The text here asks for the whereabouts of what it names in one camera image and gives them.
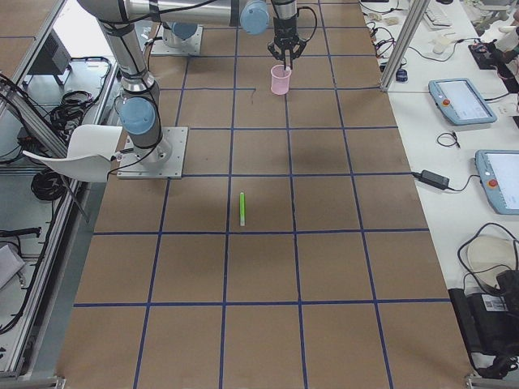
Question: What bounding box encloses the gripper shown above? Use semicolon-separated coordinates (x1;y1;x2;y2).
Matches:
267;28;306;70

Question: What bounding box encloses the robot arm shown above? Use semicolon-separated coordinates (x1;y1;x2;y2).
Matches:
162;22;199;47
80;1;307;164

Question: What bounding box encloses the pink mesh cup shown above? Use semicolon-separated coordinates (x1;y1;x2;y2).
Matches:
271;64;292;96

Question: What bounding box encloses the teach pendant near cup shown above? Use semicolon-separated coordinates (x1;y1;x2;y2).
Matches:
428;79;497;126

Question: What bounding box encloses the green pen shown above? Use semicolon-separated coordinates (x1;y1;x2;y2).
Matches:
239;192;246;227

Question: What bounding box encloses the black power adapter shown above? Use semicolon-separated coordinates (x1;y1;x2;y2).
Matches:
411;169;449;190

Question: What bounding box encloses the white chair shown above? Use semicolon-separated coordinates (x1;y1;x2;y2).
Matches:
23;124;122;182

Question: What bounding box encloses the teach pendant far side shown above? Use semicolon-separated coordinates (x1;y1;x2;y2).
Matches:
475;150;518;215

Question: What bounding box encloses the black equipment box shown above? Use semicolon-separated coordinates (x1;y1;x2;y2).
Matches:
448;270;518;379

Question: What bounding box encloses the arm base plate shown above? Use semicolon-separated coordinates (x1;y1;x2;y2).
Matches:
116;126;188;179
151;24;203;57

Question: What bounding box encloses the aluminium frame post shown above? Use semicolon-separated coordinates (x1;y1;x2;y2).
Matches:
380;0;430;92

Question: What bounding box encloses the black cable loop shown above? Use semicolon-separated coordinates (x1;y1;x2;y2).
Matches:
436;130;461;149

